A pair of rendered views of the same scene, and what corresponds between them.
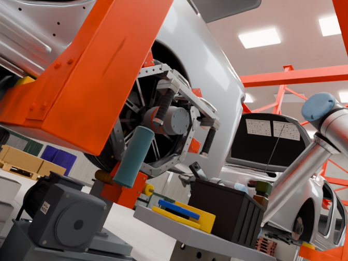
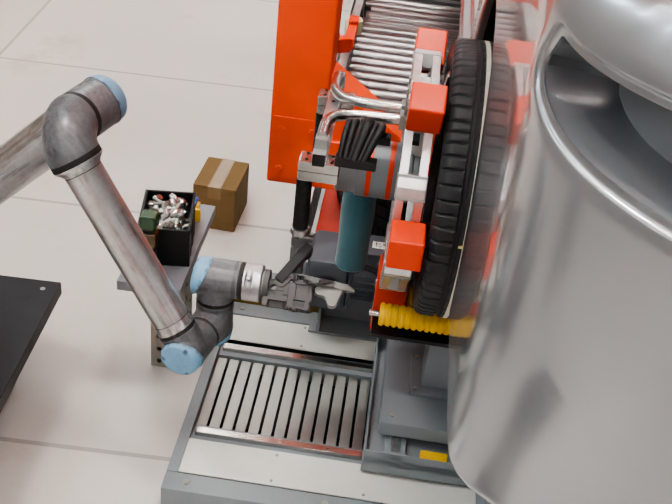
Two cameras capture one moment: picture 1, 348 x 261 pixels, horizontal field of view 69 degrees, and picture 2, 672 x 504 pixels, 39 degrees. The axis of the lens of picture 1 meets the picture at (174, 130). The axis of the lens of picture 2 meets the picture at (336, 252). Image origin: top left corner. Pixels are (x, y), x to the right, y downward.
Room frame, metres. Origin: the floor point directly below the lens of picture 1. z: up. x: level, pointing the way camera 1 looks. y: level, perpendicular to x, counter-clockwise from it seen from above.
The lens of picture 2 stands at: (2.57, -1.45, 1.96)
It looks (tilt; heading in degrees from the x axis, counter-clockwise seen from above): 34 degrees down; 134
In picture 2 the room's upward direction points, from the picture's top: 7 degrees clockwise
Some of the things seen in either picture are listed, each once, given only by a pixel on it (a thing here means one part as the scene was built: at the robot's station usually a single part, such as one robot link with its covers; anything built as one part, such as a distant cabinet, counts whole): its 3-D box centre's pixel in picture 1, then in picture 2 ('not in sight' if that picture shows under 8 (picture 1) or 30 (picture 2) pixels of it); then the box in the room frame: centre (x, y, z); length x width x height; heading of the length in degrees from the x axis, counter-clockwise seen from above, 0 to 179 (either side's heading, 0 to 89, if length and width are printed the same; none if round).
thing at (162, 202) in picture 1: (177, 211); not in sight; (0.58, -0.08, 0.47); 0.07 x 0.07 x 0.02; 42
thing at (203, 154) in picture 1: (208, 142); (302, 203); (1.19, -0.18, 0.83); 0.04 x 0.04 x 0.16
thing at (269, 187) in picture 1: (263, 188); (149, 220); (0.82, -0.35, 0.64); 0.04 x 0.04 x 0.04; 42
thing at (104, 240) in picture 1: (95, 209); (444, 352); (1.38, 0.22, 0.32); 0.40 x 0.30 x 0.28; 132
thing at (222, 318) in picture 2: not in sight; (212, 318); (1.10, -0.35, 0.51); 0.12 x 0.09 x 0.12; 119
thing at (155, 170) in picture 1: (156, 119); (409, 173); (1.26, 0.10, 0.85); 0.54 x 0.07 x 0.54; 132
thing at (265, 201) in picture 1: (260, 202); (149, 237); (0.82, -0.35, 0.59); 0.04 x 0.04 x 0.04; 42
